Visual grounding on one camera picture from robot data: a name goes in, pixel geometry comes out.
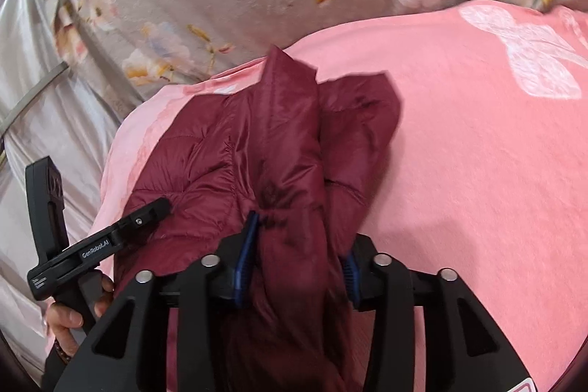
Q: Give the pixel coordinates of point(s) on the silver satin bed sheet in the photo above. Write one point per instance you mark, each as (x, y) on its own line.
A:
(55, 135)

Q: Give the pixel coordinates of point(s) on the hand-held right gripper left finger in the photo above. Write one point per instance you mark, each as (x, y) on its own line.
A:
(246, 254)

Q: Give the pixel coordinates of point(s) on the maroon puffer jacket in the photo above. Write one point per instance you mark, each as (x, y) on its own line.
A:
(275, 144)

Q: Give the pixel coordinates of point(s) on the pink blanket with white print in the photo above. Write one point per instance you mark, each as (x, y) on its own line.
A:
(459, 190)

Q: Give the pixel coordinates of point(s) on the person's left forearm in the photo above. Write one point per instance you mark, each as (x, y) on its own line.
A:
(57, 369)

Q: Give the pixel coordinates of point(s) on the person's left hand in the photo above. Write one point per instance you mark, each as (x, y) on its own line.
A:
(69, 323)

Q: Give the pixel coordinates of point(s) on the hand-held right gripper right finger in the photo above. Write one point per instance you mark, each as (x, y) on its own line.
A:
(351, 277)

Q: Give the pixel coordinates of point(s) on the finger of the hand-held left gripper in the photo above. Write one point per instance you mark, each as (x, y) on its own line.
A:
(144, 215)

